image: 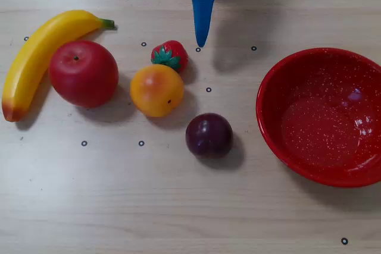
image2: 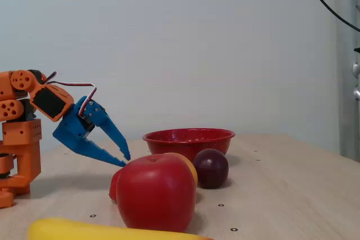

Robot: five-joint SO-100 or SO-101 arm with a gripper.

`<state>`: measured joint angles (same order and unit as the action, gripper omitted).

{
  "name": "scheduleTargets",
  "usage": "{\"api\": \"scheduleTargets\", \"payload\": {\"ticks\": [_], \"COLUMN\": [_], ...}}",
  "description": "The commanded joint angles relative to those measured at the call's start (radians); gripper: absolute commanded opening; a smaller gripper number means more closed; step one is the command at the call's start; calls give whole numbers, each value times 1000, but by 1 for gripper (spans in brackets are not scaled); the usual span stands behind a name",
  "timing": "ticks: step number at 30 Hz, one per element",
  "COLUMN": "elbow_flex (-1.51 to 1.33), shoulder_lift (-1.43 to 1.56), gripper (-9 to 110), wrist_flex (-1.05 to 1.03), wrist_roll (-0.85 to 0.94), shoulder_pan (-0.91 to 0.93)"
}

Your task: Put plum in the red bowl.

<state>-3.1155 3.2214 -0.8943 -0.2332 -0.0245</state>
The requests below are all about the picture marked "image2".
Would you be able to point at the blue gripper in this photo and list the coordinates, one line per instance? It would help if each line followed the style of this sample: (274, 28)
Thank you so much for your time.
(71, 126)

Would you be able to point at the yellow toy banana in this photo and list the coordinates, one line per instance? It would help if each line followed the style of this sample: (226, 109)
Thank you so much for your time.
(84, 231)

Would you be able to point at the red toy apple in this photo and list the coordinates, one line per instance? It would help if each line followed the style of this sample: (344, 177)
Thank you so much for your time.
(156, 192)

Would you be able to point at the red speckled enamel bowl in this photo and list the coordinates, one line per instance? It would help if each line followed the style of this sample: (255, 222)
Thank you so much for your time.
(182, 143)

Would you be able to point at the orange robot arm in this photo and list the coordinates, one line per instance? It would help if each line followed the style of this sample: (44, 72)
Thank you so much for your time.
(21, 136)

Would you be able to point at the orange toy peach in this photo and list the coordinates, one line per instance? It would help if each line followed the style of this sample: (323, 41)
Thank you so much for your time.
(191, 168)

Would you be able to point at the red toy strawberry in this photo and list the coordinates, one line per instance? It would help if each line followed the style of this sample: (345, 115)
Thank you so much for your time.
(113, 186)

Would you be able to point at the grey metal stand pole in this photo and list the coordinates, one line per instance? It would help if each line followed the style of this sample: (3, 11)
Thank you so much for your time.
(347, 96)

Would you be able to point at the dark purple toy plum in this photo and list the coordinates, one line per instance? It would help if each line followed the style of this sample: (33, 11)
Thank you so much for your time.
(211, 169)

